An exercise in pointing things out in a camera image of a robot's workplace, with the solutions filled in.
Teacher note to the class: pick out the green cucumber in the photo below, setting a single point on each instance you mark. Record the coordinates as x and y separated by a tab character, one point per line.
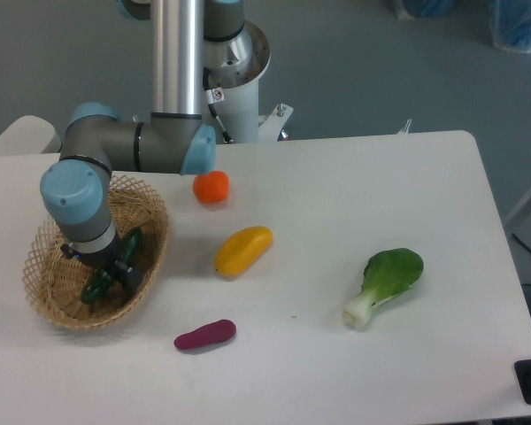
130	244

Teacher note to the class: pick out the orange tangerine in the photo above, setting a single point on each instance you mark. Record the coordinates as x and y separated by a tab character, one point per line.
212	187

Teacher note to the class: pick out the purple sweet potato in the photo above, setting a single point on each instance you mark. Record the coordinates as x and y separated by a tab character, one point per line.
217	332

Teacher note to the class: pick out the yellow mango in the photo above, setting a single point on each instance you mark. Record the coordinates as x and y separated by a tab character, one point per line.
241	250

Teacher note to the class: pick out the blue plastic bag right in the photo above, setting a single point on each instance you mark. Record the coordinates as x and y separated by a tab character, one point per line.
510	25

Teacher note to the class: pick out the green bok choy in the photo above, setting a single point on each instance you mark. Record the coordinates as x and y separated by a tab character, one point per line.
387	275

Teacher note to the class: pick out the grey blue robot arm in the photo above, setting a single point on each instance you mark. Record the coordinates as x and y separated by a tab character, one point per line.
176	140

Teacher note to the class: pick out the blue plastic bag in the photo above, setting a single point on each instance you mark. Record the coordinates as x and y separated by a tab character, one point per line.
422	9
510	25

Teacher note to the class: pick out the blue plastic bag middle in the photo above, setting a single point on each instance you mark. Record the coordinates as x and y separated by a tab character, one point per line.
422	9

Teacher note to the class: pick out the woven wicker basket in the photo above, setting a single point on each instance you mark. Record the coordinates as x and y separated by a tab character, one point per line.
53	283

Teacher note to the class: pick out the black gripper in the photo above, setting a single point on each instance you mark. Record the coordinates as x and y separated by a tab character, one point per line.
108	262

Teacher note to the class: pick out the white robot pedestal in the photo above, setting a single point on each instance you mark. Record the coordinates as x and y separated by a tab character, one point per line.
243	97

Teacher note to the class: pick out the white chair back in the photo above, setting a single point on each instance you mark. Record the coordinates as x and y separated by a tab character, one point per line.
29	135

